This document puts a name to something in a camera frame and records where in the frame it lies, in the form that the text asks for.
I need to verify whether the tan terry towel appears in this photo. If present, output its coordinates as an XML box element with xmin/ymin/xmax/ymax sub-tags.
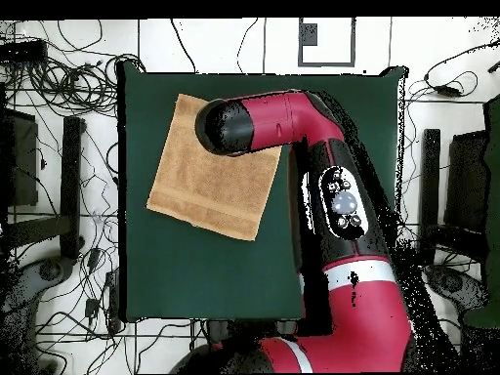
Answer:
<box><xmin>146</xmin><ymin>93</ymin><xmax>283</xmax><ymax>242</ymax></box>

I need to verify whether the dark green table cloth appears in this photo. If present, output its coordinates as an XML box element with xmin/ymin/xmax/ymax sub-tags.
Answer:
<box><xmin>115</xmin><ymin>60</ymin><xmax>410</xmax><ymax>324</ymax></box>

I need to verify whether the slim black power strip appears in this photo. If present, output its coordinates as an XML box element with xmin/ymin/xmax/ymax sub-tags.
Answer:
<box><xmin>104</xmin><ymin>268</ymin><xmax>123</xmax><ymax>334</ymax></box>

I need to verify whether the black stand base bar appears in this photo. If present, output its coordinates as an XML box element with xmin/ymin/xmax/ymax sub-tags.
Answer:
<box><xmin>418</xmin><ymin>128</ymin><xmax>442</xmax><ymax>268</ymax></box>
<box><xmin>59</xmin><ymin>115</ymin><xmax>87</xmax><ymax>260</ymax></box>

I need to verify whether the black round caster foot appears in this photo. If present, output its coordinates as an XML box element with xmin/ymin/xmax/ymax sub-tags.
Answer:
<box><xmin>35</xmin><ymin>256</ymin><xmax>76</xmax><ymax>285</ymax></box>
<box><xmin>424</xmin><ymin>264</ymin><xmax>490</xmax><ymax>311</ymax></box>

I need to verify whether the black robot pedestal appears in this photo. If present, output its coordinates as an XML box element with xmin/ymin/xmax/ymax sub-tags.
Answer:
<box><xmin>205</xmin><ymin>318</ymin><xmax>300</xmax><ymax>345</ymax></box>

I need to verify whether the black box frame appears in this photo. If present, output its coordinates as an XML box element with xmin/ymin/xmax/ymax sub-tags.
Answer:
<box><xmin>0</xmin><ymin>107</ymin><xmax>41</xmax><ymax>209</ymax></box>
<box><xmin>444</xmin><ymin>130</ymin><xmax>490</xmax><ymax>236</ymax></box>

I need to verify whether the black floor cable tangle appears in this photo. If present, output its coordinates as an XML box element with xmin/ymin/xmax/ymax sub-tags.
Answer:
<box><xmin>7</xmin><ymin>19</ymin><xmax>146</xmax><ymax>119</ymax></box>

